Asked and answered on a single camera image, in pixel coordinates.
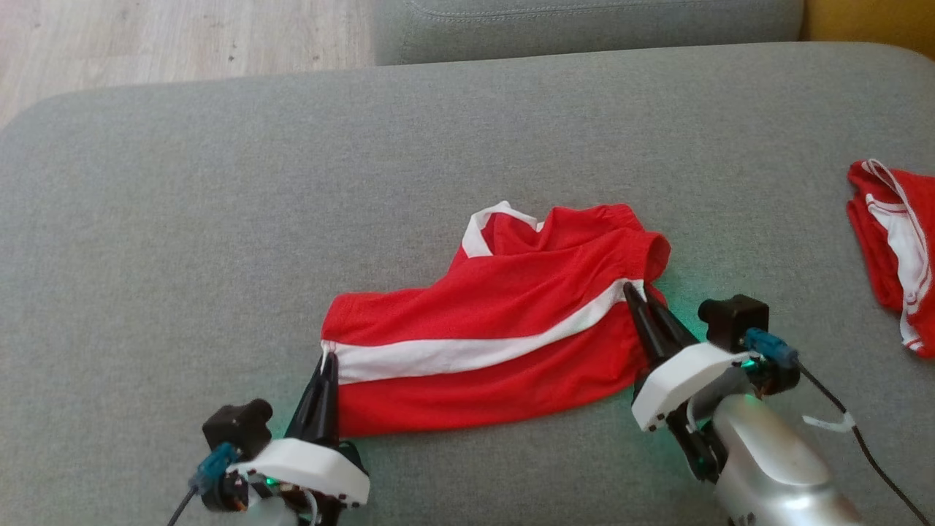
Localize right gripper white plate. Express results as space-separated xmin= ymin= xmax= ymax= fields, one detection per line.
xmin=623 ymin=282 xmax=760 ymax=483

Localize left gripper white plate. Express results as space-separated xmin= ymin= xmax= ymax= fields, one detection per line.
xmin=248 ymin=354 xmax=370 ymax=526

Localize red shorts with white stripe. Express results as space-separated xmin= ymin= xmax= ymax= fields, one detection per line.
xmin=320 ymin=201 xmax=672 ymax=438

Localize red basketball jersey white trim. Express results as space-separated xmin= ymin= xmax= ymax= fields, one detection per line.
xmin=846 ymin=159 xmax=935 ymax=359

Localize large grey sofa seat cushion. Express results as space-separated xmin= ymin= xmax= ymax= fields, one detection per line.
xmin=0 ymin=42 xmax=935 ymax=526

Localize yellow sofa back cushion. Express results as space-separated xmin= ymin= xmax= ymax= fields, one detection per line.
xmin=800 ymin=0 xmax=935 ymax=61

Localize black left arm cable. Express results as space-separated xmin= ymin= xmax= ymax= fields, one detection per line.
xmin=167 ymin=488 xmax=199 ymax=526

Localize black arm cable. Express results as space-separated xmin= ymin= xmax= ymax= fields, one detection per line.
xmin=796 ymin=362 xmax=935 ymax=526
xmin=167 ymin=488 xmax=199 ymax=526

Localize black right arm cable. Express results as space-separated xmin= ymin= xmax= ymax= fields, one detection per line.
xmin=796 ymin=362 xmax=935 ymax=526

